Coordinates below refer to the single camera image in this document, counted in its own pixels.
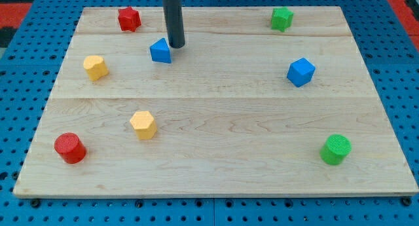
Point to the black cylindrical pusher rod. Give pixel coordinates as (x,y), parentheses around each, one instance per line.
(174,22)

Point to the blue triangle block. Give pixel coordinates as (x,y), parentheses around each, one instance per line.
(160,51)

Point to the yellow heart block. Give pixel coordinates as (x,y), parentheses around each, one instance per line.
(95,67)

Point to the red star block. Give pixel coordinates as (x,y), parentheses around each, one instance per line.
(129,19)

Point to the green star block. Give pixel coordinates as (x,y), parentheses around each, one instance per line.
(281,18)

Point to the yellow hexagon block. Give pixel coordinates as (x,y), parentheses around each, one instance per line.
(144,125)

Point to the light wooden board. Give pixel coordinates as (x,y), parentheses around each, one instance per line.
(229,122)

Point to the blue cube block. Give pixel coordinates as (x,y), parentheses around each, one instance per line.
(301,72)

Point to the red cylinder block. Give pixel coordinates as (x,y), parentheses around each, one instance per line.
(70,148)

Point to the green cylinder block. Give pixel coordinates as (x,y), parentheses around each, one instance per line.
(335,149)

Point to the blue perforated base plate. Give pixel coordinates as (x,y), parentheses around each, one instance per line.
(384,31)

